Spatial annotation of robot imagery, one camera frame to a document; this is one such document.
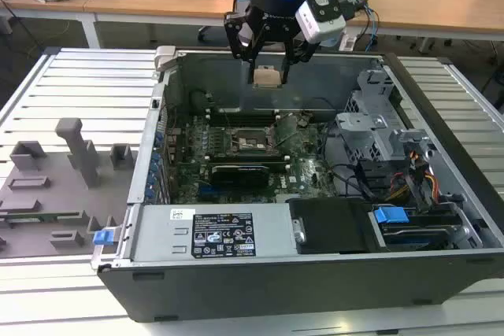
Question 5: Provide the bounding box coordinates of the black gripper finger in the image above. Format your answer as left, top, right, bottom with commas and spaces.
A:
280, 32, 317, 85
224, 11, 259, 85

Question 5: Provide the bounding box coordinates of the square metal CPU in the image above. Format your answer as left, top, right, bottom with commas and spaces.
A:
251, 64, 285, 89

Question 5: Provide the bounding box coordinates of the black CPU socket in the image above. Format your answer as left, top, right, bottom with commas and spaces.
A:
230, 127, 276, 158

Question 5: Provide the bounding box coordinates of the blue expansion slot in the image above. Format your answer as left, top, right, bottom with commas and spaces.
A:
196, 186, 222, 201

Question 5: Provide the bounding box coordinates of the wooden desk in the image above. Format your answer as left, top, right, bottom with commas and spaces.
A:
84, 0, 504, 44
0, 0, 102, 49

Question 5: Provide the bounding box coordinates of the silver metal drive cage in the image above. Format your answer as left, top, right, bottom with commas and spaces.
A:
336, 68, 430, 164

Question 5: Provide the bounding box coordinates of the black RAM stick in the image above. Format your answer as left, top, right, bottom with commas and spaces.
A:
206, 154, 291, 172

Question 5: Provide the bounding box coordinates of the green motherboard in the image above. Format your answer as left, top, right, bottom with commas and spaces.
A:
165, 109, 343, 205

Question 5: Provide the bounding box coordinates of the black graphics card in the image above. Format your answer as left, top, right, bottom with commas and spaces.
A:
210, 163, 271, 190

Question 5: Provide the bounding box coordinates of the black plastic shroud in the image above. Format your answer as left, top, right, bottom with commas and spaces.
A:
287, 197, 373, 254

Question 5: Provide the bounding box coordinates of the hard disk in blue carrier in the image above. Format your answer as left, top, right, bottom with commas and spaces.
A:
369, 204, 464, 253

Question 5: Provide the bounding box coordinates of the silver power supply with label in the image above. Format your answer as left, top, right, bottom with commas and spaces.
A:
117, 201, 300, 264

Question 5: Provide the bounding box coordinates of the grey parts rack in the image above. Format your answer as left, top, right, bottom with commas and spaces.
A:
0, 117, 139, 258

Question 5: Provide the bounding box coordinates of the blue plastic latch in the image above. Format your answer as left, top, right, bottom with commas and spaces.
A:
93, 229, 113, 246

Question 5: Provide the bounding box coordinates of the black open PC case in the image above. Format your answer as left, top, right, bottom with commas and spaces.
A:
91, 46, 504, 323

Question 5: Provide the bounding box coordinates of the green RAM stick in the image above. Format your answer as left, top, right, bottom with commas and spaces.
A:
0, 212, 80, 222

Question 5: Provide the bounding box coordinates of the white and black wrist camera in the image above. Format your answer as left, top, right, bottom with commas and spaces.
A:
295, 0, 347, 44

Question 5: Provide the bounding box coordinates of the grey case latch handle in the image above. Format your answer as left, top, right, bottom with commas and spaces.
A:
154, 45, 178, 73

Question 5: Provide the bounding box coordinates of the blue cable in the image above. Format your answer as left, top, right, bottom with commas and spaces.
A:
362, 0, 382, 50

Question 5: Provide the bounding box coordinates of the black internal cable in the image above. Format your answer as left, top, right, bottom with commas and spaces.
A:
321, 131, 373, 200

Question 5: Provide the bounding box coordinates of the orange and yellow wire bundle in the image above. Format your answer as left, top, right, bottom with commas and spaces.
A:
387, 146, 440, 203

